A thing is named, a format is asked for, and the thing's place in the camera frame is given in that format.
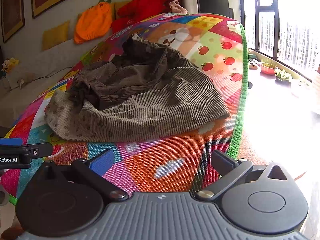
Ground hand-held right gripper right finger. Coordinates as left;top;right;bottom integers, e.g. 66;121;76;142
195;150;297;202

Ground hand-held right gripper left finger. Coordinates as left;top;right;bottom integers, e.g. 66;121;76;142
37;149;129;202

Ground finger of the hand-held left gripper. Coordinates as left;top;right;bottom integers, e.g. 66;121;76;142
0;137;23;147
22;143;54;159

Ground brown corduroy garment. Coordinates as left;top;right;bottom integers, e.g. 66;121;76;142
44;34;230;143

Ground colourful printed play mat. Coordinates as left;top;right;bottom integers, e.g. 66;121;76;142
0;12;250;205

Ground beige plush toy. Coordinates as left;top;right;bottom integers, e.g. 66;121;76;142
7;71;35;90

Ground yellow plush toy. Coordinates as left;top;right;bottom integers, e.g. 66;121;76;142
1;57;20;75

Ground beige sofa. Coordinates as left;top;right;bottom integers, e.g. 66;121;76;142
0;0;195;110

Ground pink flower pot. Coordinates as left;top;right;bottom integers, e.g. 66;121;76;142
260;62;277;75

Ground potted plant with white flowers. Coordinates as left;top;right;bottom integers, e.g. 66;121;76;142
274;68;292;83

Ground yellow cushion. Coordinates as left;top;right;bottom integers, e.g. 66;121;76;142
114;2;132;19
41;21;71;52

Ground orange pumpkin cushion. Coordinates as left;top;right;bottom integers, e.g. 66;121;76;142
74;0;113;45

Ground red plush cushion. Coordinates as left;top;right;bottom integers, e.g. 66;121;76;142
111;0;182;33

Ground pink plush toy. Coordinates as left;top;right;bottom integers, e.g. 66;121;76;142
169;0;188;15

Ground black window frame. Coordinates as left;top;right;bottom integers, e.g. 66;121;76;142
240;0;320;73

